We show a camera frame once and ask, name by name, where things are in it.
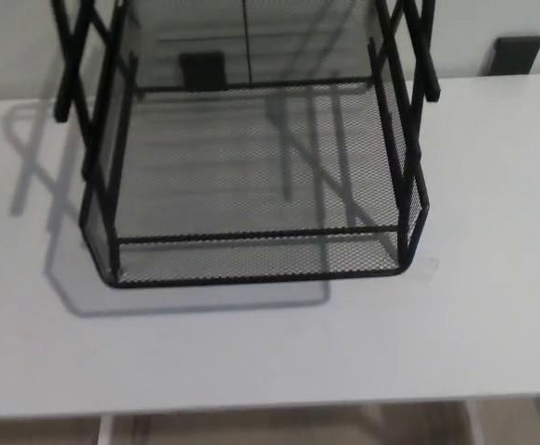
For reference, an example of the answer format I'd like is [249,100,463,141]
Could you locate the black mesh file tray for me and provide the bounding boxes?
[78,0,432,290]

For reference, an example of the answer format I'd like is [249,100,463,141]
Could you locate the black wire tray rack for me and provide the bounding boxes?
[51,0,442,284]

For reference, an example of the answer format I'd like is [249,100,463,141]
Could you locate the black wall bracket centre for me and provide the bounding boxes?
[179,51,227,92]

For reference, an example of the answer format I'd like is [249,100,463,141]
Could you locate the black wall bracket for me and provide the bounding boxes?
[179,51,227,92]
[493,35,540,76]

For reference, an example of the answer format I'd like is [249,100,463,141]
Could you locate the black wall bracket right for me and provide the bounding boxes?
[493,35,540,76]

